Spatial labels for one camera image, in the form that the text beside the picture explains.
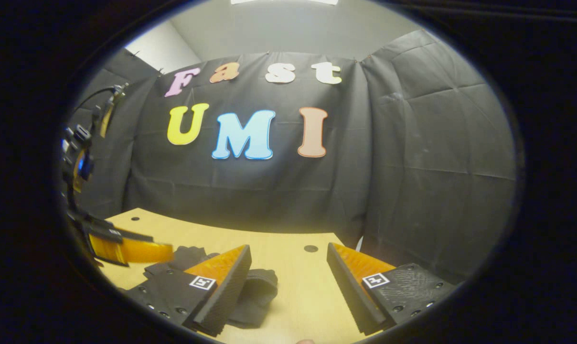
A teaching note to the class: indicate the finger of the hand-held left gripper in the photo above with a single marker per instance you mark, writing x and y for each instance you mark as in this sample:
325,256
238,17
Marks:
135,251

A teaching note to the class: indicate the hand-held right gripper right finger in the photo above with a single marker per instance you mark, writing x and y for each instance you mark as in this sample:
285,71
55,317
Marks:
348,296

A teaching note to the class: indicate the black backdrop cloth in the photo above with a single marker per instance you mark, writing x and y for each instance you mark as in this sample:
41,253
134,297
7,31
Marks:
365,181

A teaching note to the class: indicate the dark jeans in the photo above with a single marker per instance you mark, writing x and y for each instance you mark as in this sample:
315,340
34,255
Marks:
252,296

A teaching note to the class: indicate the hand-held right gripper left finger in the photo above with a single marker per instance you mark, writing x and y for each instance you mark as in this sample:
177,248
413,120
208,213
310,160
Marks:
221,296

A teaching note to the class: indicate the ceiling light panel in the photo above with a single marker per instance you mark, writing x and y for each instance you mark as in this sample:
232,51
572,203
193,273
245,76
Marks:
283,2

